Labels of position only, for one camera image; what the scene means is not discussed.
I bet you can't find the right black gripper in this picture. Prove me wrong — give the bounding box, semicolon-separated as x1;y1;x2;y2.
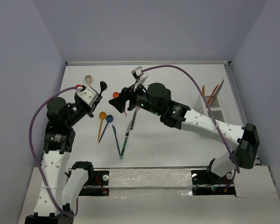
110;79;163;116

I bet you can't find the patterned-handle metal knife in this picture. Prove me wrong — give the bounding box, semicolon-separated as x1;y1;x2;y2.
120;120;133;159

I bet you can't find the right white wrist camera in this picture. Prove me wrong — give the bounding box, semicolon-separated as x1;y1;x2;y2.
131;66;148;91

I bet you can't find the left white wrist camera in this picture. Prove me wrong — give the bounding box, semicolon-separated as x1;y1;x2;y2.
76;86;99;108

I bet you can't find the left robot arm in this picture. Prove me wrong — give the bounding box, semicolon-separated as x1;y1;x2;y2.
25;90;102;224

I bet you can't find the dark brown wooden spoon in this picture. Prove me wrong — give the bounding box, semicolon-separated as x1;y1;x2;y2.
99;81;107;99

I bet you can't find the blue plastic spoon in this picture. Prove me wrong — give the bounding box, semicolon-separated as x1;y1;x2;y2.
98;114;113;143

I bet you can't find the beige plastic spoon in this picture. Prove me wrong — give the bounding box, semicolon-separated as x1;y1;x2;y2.
84;75;92;85

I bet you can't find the pink-handle metal knife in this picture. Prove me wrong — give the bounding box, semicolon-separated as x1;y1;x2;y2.
212;79;224;100

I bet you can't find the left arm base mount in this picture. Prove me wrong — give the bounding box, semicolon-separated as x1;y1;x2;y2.
79;170;109;196

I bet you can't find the yellow-orange plastic spoon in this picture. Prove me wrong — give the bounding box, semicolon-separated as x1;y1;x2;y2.
97;112;107;141

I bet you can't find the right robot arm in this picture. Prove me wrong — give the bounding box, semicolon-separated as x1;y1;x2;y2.
109;83;259;183

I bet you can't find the white two-compartment utensil holder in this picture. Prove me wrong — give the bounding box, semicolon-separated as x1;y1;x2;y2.
194;96;225;122

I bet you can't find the orange knife in holder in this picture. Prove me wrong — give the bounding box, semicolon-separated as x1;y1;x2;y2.
202;85;205;97

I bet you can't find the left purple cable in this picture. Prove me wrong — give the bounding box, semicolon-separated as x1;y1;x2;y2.
28;86;79;217

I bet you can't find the orange-red plastic spoon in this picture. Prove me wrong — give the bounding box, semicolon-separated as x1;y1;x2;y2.
113;92;127;116

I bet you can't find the teal plastic knife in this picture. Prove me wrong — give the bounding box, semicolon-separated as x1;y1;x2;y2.
112;125;121;156

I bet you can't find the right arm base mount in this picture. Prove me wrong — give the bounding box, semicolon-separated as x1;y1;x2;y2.
191;169;236;196

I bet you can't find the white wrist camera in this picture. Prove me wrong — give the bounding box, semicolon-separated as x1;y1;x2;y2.
131;66;148;91
76;86;99;108

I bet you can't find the black-handle metal knife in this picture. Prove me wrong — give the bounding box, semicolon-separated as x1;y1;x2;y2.
130;107;140;130

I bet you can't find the orange-red plastic knife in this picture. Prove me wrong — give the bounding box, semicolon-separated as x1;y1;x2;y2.
207;85;219;105

